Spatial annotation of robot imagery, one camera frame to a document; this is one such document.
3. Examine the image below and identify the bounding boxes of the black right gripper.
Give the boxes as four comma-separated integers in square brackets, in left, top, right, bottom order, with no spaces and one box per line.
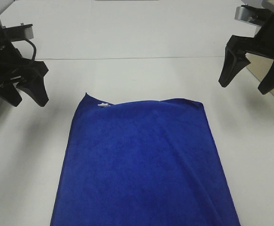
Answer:
[218,12,274,95]

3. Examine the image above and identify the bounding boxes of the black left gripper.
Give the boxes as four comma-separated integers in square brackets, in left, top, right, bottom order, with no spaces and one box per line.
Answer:
[0,25,49,107]

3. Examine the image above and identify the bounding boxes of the blue towel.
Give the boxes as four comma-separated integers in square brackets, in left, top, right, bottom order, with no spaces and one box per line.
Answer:
[50,95,240,226]

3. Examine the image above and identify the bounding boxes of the beige storage box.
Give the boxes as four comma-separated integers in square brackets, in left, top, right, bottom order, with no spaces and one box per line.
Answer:
[247,0,274,96]

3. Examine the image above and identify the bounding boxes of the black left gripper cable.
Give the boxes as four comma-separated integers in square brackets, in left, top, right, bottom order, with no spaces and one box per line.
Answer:
[24,39,38,61]

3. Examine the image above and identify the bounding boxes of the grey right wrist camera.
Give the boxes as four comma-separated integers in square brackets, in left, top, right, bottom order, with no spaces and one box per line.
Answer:
[234,5,272,27]

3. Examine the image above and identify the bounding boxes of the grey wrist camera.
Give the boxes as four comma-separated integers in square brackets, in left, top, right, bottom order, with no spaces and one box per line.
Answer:
[234,5,272,27]
[3,24,34,42]

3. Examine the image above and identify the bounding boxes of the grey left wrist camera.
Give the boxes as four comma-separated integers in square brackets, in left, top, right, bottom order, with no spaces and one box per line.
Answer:
[3,24,34,42]

